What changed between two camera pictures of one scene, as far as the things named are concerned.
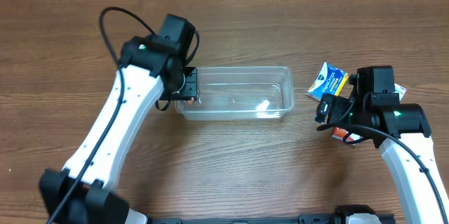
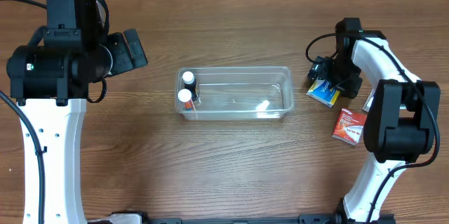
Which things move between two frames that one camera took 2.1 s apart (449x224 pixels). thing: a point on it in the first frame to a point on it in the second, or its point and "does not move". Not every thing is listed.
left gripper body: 191,86 to 123,53
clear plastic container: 240,93 does not move
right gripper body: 330,108 to 323,70
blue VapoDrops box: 330,80 does not move
